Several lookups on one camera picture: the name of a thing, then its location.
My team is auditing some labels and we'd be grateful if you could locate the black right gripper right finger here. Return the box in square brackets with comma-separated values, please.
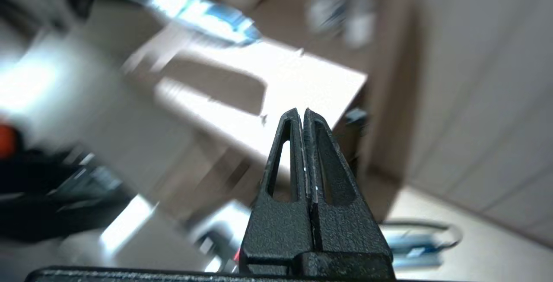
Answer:
[304, 108, 396, 279]

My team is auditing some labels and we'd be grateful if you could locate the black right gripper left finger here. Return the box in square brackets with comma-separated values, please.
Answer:
[239, 108, 322, 276]

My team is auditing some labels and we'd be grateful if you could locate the white blue-printed plastic bag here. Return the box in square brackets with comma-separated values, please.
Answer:
[99, 0, 263, 47]

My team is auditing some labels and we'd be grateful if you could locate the blue floor device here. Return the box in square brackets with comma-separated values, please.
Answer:
[384, 219, 463, 269]

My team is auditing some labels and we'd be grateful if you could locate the black power plug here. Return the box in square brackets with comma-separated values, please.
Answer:
[345, 108, 369, 136]

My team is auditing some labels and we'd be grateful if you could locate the beige wooden shelf unit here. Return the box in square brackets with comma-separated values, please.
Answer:
[117, 0, 428, 226]

